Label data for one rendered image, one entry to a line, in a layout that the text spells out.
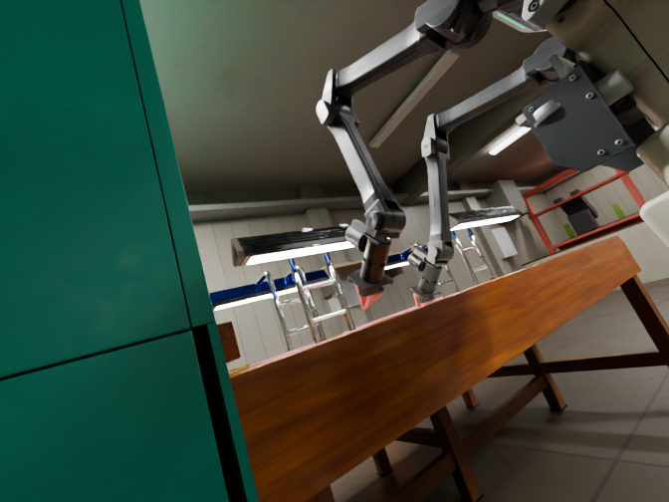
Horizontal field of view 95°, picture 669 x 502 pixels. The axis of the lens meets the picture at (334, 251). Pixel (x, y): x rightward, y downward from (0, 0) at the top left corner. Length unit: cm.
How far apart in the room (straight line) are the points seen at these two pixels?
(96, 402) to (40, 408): 4
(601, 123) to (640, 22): 16
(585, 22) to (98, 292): 81
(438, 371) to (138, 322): 52
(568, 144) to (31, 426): 81
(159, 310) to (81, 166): 22
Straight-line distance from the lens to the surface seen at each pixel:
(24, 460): 45
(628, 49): 75
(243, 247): 87
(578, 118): 69
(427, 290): 115
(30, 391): 45
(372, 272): 74
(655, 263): 614
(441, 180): 114
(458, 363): 73
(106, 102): 61
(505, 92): 111
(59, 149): 55
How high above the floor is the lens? 77
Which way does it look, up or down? 14 degrees up
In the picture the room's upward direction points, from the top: 20 degrees counter-clockwise
